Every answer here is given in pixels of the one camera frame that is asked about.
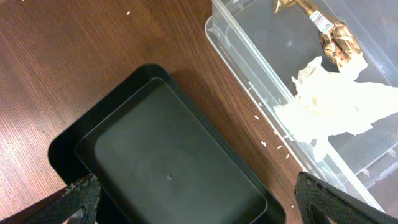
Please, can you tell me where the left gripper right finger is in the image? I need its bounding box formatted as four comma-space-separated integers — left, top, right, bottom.
294, 172, 397, 224

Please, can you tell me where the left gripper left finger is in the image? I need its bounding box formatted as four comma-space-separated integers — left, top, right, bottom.
1, 174, 101, 223

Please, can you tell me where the white tissue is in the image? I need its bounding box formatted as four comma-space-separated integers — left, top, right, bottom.
274, 56, 397, 162

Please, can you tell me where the gold coffee sachet wrapper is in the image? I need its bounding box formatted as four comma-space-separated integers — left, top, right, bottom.
274, 0, 368, 72

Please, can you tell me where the clear plastic waste bin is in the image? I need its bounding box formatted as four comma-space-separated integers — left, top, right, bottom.
205, 0, 397, 217

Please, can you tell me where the black rectangular tray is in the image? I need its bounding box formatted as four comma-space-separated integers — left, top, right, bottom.
48, 64, 286, 223

